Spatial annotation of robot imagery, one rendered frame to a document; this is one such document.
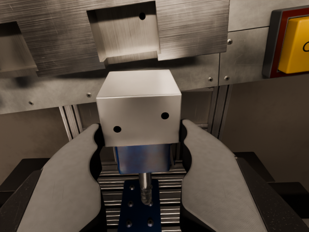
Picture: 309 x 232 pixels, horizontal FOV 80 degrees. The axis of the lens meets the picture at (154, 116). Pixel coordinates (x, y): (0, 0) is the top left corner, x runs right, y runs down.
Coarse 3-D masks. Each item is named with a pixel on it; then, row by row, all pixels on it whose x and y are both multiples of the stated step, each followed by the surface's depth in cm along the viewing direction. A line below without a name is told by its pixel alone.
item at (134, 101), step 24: (120, 72) 15; (144, 72) 15; (168, 72) 15; (120, 96) 11; (144, 96) 11; (168, 96) 11; (120, 120) 11; (144, 120) 11; (168, 120) 12; (120, 144) 12; (144, 144) 12; (168, 144) 14; (120, 168) 15; (144, 168) 15; (168, 168) 15; (144, 192) 18
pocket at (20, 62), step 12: (0, 24) 17; (12, 24) 17; (0, 36) 17; (12, 36) 17; (0, 48) 18; (12, 48) 18; (24, 48) 18; (0, 60) 18; (12, 60) 18; (24, 60) 18; (0, 72) 18; (12, 72) 18; (24, 72) 18
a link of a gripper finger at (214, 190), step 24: (192, 144) 10; (216, 144) 10; (192, 168) 8; (216, 168) 8; (192, 192) 7; (216, 192) 7; (240, 192) 7; (192, 216) 6; (216, 216) 6; (240, 216) 6
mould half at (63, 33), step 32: (0, 0) 14; (32, 0) 14; (64, 0) 14; (96, 0) 14; (128, 0) 14; (160, 0) 14; (192, 0) 14; (224, 0) 14; (32, 32) 15; (64, 32) 15; (160, 32) 15; (192, 32) 15; (224, 32) 15; (64, 64) 16; (96, 64) 16
